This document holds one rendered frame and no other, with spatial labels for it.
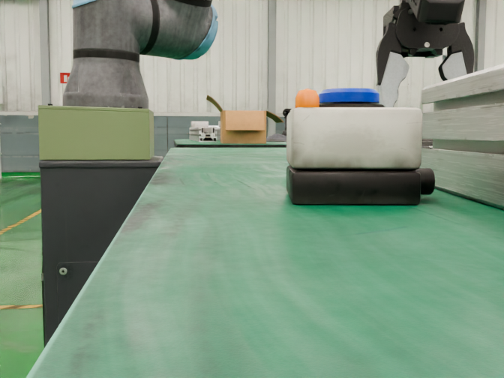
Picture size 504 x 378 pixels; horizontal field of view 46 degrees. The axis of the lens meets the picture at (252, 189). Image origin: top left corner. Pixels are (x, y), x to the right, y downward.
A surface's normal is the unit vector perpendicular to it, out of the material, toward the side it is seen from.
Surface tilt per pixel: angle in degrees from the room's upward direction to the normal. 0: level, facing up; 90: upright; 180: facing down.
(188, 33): 117
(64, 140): 90
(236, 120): 68
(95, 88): 73
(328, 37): 90
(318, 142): 90
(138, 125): 90
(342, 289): 0
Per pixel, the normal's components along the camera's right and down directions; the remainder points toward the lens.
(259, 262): 0.00, -1.00
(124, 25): 0.69, 0.11
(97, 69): 0.03, -0.21
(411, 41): -0.02, 0.09
